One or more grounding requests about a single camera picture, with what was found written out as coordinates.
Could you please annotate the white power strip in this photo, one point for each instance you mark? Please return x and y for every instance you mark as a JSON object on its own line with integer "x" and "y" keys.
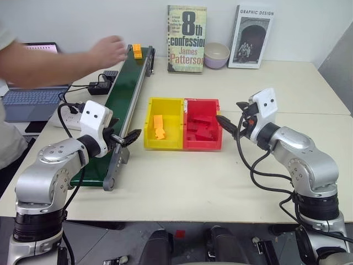
{"x": 67, "y": 121}

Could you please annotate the dark phone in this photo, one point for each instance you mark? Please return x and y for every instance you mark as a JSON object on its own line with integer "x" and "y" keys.
{"x": 36, "y": 127}

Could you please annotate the red toy block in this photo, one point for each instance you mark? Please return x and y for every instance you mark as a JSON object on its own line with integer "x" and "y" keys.
{"x": 191, "y": 137}
{"x": 202, "y": 119}
{"x": 205, "y": 134}

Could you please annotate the dark rounded shape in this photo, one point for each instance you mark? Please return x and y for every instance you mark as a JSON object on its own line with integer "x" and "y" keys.
{"x": 157, "y": 248}
{"x": 226, "y": 247}

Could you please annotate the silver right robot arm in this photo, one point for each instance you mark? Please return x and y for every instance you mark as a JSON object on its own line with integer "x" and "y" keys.
{"x": 309, "y": 154}

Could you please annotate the black power adapter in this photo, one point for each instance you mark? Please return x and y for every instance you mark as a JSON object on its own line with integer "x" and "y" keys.
{"x": 99, "y": 87}

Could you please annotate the black studded block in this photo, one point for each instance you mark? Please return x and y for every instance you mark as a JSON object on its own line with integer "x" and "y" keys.
{"x": 110, "y": 75}

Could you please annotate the green conveyor belt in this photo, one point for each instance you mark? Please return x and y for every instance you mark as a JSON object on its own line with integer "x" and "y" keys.
{"x": 129, "y": 71}

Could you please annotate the lilac and cream bowl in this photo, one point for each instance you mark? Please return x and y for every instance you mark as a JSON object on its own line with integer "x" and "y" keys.
{"x": 216, "y": 59}

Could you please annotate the person's bare forearm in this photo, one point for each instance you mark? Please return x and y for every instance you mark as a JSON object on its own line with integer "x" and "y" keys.
{"x": 55, "y": 69}

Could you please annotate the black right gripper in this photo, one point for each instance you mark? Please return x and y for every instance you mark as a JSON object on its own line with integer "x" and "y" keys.
{"x": 249, "y": 125}

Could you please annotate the graphic design book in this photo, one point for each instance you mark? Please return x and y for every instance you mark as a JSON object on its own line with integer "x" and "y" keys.
{"x": 252, "y": 38}

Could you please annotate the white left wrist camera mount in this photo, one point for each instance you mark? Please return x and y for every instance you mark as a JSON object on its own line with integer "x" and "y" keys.
{"x": 93, "y": 118}

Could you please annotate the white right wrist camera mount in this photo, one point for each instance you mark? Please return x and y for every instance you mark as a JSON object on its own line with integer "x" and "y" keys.
{"x": 266, "y": 105}

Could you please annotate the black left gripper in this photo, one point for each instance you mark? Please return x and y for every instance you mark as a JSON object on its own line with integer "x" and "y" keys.
{"x": 112, "y": 140}

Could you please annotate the orange toy block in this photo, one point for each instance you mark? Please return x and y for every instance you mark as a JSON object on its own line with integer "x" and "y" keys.
{"x": 137, "y": 51}
{"x": 160, "y": 133}
{"x": 158, "y": 121}

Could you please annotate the black power plug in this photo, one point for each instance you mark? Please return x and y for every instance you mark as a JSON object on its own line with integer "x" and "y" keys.
{"x": 77, "y": 107}

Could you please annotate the grey laptop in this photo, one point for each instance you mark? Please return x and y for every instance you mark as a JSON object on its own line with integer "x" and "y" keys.
{"x": 33, "y": 103}

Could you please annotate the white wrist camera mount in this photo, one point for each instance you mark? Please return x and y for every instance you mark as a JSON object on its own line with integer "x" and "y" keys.
{"x": 93, "y": 118}
{"x": 266, "y": 105}

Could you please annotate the person's bare hand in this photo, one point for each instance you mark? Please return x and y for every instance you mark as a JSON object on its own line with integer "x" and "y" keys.
{"x": 109, "y": 51}

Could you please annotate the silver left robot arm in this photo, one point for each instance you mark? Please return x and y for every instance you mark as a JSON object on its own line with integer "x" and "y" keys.
{"x": 41, "y": 176}

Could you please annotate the yellow plastic bin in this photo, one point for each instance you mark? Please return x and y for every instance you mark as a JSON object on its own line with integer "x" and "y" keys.
{"x": 168, "y": 124}

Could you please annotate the red plastic bin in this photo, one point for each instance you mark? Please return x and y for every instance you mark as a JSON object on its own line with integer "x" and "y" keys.
{"x": 202, "y": 145}

